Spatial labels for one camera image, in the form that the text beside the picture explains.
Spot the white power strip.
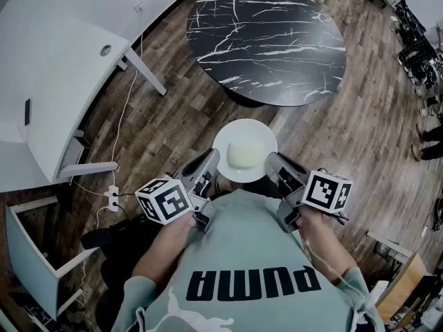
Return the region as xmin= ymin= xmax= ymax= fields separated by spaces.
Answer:
xmin=107 ymin=184 xmax=120 ymax=213

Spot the white open cabinet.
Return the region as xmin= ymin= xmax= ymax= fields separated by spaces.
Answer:
xmin=5 ymin=195 xmax=101 ymax=321

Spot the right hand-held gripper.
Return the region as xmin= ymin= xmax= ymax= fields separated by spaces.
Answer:
xmin=266 ymin=151 xmax=354 ymax=234

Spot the person's green printed shirt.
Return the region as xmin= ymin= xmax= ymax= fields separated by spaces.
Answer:
xmin=110 ymin=188 xmax=385 ymax=332

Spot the round black marble table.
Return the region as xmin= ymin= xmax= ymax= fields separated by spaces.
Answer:
xmin=186 ymin=0 xmax=347 ymax=109

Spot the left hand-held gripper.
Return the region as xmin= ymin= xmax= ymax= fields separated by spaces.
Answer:
xmin=134 ymin=148 xmax=222 ymax=234

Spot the person's right forearm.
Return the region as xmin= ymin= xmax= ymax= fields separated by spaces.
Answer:
xmin=298 ymin=211 xmax=359 ymax=285

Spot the wooden board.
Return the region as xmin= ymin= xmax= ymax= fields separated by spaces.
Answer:
xmin=375 ymin=252 xmax=437 ymax=324

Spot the white desk with round grommet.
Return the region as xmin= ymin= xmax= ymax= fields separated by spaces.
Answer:
xmin=0 ymin=17 xmax=169 ymax=185

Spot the pile of cables and equipment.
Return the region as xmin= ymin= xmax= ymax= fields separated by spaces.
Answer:
xmin=390 ymin=0 xmax=443 ymax=89

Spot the long white cable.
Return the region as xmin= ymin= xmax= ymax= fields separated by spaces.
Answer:
xmin=110 ymin=8 xmax=145 ymax=190

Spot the white round plate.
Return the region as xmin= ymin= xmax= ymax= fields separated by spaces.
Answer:
xmin=212 ymin=118 xmax=279 ymax=183

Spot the person's left forearm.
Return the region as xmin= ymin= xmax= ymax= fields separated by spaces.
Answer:
xmin=131 ymin=216 xmax=198 ymax=290

